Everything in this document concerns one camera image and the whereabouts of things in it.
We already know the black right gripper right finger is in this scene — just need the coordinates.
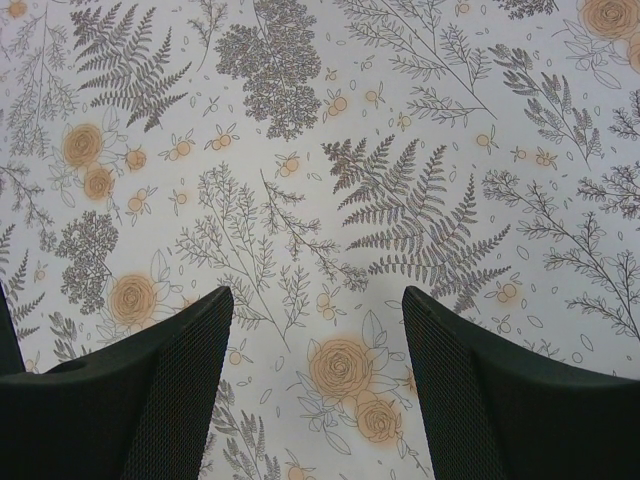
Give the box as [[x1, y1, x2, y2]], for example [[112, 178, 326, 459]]
[[402, 286, 639, 479]]

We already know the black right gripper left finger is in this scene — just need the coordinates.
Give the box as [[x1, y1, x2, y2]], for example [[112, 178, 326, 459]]
[[1, 287, 233, 479]]

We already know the floral patterned table mat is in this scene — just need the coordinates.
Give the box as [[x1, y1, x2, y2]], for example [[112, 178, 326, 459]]
[[1, 1, 639, 479]]

